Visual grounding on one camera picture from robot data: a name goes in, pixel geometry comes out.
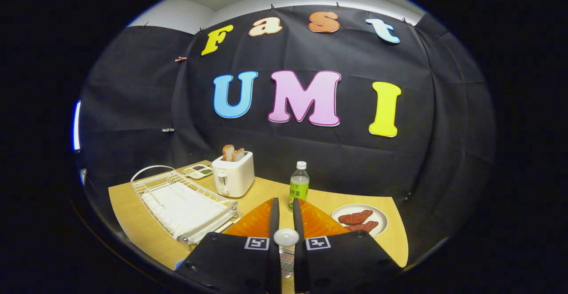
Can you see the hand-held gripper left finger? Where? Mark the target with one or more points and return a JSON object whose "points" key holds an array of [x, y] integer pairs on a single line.
{"points": [[275, 223]]}

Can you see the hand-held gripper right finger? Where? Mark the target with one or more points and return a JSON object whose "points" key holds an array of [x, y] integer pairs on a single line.
{"points": [[297, 223]]}

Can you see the white plate with meat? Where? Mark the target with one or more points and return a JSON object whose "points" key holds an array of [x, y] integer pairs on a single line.
{"points": [[379, 217]]}

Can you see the green label drink bottle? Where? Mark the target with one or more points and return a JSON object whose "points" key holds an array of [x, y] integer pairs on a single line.
{"points": [[299, 187]]}

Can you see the red meat piece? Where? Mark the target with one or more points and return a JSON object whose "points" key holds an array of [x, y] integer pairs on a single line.
{"points": [[355, 217], [364, 226]]}

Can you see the white toaster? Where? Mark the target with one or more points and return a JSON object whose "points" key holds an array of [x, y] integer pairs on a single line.
{"points": [[237, 176]]}

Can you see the black backdrop cloth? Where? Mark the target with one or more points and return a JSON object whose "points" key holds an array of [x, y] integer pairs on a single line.
{"points": [[310, 152]]}

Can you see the bread slice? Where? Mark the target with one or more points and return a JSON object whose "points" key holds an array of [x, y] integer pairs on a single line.
{"points": [[239, 154], [228, 152]]}

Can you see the divided seasoning tray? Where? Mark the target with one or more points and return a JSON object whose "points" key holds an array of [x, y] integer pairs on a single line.
{"points": [[198, 171]]}

